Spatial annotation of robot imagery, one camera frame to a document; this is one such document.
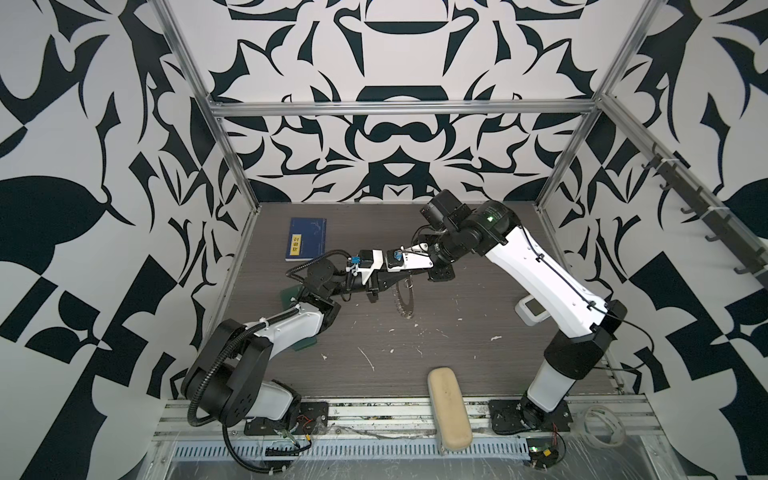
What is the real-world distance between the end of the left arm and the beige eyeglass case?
0.29 m

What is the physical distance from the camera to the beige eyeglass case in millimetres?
700

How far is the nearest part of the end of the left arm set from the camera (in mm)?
586
